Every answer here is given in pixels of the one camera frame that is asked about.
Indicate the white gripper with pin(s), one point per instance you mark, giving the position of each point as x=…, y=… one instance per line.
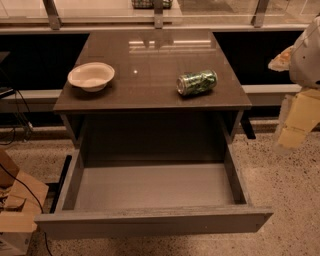
x=306, y=58

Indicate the green soda can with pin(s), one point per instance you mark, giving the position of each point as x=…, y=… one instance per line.
x=196, y=83

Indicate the grey cabinet with glossy top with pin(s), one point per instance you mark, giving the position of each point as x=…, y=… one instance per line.
x=147, y=64

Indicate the open grey top drawer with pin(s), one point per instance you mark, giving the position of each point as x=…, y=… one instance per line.
x=102, y=199

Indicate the white paper bowl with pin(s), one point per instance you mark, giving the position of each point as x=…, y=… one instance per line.
x=91, y=77

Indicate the cardboard boxes on floor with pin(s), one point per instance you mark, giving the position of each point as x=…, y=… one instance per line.
x=22, y=197

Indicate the grey window frame rail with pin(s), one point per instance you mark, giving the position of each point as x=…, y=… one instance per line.
x=41, y=16

